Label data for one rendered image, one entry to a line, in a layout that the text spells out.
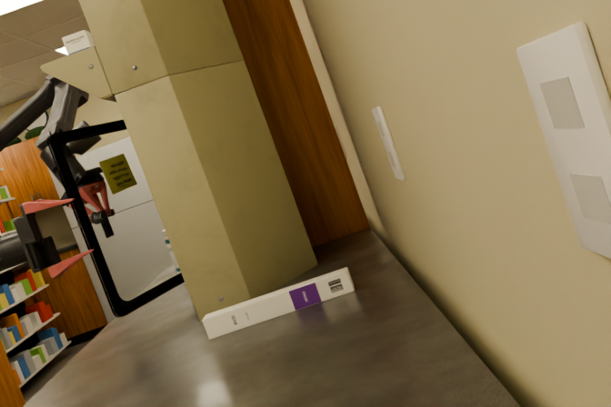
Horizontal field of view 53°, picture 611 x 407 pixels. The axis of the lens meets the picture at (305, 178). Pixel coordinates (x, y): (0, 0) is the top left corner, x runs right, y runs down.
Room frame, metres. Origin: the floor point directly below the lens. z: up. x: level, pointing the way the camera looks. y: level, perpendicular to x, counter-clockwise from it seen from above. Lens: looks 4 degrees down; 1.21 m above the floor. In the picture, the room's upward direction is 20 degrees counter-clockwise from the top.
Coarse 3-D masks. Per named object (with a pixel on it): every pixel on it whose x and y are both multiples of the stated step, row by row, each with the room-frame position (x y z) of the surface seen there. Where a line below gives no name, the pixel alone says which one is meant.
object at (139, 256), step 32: (96, 160) 1.32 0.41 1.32; (128, 160) 1.39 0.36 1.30; (96, 192) 1.29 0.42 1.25; (128, 192) 1.36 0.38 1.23; (96, 224) 1.27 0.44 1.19; (128, 224) 1.33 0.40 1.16; (160, 224) 1.41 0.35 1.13; (128, 256) 1.31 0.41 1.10; (160, 256) 1.38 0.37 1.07; (128, 288) 1.28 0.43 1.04
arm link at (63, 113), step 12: (60, 84) 1.71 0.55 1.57; (60, 96) 1.65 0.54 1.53; (72, 96) 1.66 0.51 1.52; (84, 96) 1.76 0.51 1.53; (60, 108) 1.57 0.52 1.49; (72, 108) 1.61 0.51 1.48; (48, 120) 1.55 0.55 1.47; (60, 120) 1.50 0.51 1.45; (72, 120) 1.57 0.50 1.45; (36, 144) 1.43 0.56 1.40
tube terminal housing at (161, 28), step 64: (128, 0) 1.19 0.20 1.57; (192, 0) 1.27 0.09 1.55; (128, 64) 1.19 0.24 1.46; (192, 64) 1.23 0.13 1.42; (128, 128) 1.19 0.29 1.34; (192, 128) 1.19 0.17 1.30; (256, 128) 1.30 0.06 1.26; (192, 192) 1.19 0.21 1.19; (256, 192) 1.26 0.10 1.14; (192, 256) 1.19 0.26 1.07; (256, 256) 1.22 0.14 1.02
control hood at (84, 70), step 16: (96, 48) 1.19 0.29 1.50; (48, 64) 1.19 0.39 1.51; (64, 64) 1.19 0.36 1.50; (80, 64) 1.19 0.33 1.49; (96, 64) 1.19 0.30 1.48; (64, 80) 1.19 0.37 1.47; (80, 80) 1.19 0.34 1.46; (96, 80) 1.19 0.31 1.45; (96, 96) 1.19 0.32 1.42; (112, 96) 1.20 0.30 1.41
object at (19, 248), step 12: (36, 228) 1.12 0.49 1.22; (0, 240) 1.08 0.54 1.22; (12, 240) 1.08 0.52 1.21; (0, 252) 1.07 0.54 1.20; (12, 252) 1.07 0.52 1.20; (24, 252) 1.07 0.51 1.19; (36, 252) 1.10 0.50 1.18; (0, 264) 1.08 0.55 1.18; (12, 264) 1.08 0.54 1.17; (36, 264) 1.07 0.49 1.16
